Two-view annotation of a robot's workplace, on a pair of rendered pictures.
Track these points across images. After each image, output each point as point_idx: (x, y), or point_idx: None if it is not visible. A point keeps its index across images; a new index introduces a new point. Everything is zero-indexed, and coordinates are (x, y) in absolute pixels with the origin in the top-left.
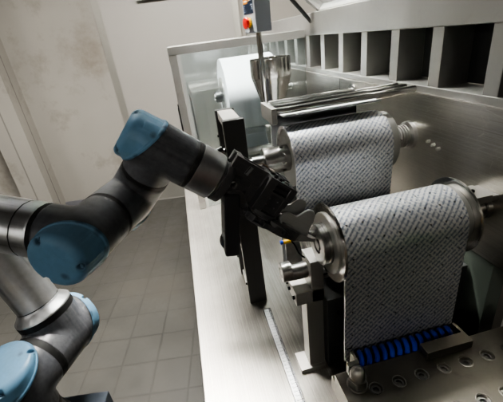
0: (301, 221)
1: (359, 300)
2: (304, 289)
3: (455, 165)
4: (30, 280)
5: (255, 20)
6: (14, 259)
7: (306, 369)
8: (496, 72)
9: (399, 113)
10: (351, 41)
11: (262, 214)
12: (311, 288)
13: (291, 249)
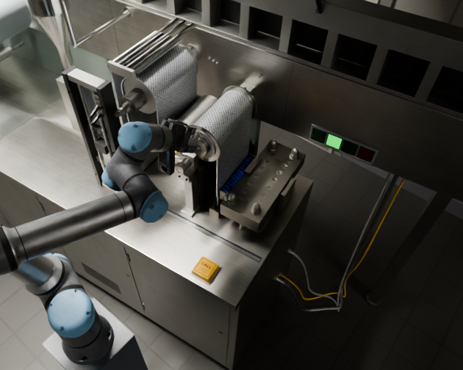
0: (195, 140)
1: (221, 164)
2: (190, 172)
3: (229, 72)
4: (41, 257)
5: None
6: None
7: (192, 213)
8: (245, 27)
9: (182, 37)
10: None
11: (184, 146)
12: (194, 170)
13: None
